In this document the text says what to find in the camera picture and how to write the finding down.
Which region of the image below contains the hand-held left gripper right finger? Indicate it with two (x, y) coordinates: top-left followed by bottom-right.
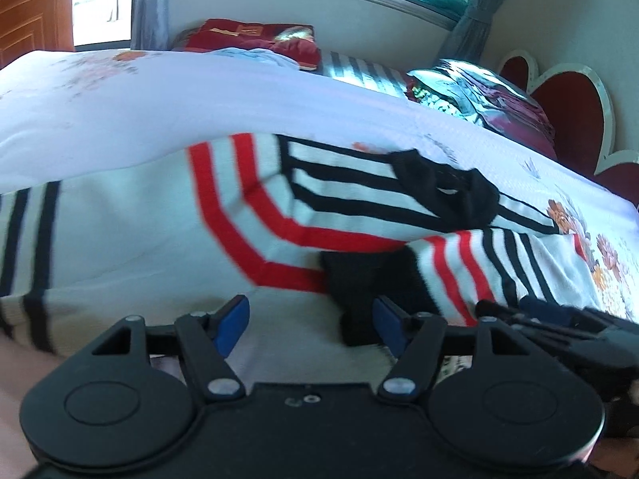
(374, 295), (530, 402)

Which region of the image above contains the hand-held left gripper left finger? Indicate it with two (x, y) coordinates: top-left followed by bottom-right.
(90, 295), (249, 402)

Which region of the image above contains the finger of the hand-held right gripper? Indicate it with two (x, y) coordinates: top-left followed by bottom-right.
(476, 297), (582, 333)

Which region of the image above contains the white red black striped sweater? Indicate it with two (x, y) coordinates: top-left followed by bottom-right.
(0, 132), (607, 360)

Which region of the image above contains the pile of folded maroon blankets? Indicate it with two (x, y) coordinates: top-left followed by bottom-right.
(405, 59), (559, 159)

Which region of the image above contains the red scalloped headboard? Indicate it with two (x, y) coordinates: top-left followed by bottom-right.
(496, 50), (639, 206)

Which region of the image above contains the floral white bed sheet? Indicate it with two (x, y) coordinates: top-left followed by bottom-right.
(0, 50), (639, 325)

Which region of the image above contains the grey striped pillow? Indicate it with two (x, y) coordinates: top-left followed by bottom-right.
(318, 50), (416, 101)

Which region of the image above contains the light blue cloth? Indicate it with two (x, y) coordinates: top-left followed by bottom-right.
(210, 47), (301, 71)

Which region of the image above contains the red patterned pillow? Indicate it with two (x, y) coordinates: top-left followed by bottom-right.
(172, 19), (321, 71)

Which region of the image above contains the grey-blue curtain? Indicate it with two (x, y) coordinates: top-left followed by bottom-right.
(438, 0), (526, 61)
(131, 0), (173, 53)

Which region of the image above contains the brown wooden door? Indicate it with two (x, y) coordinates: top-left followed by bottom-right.
(0, 0), (77, 69)

